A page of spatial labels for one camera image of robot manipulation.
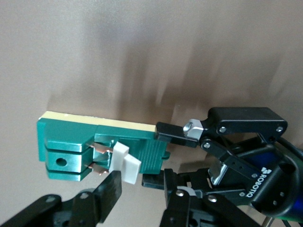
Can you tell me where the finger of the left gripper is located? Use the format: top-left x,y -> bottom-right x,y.
142,163 -> 252,202

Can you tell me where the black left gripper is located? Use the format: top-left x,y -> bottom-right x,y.
154,107 -> 303,218

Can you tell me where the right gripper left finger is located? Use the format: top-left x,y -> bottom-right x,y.
0,170 -> 123,227

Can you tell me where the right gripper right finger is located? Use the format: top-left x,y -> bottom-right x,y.
160,168 -> 259,227

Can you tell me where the green load switch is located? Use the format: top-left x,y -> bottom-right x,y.
36,110 -> 171,185

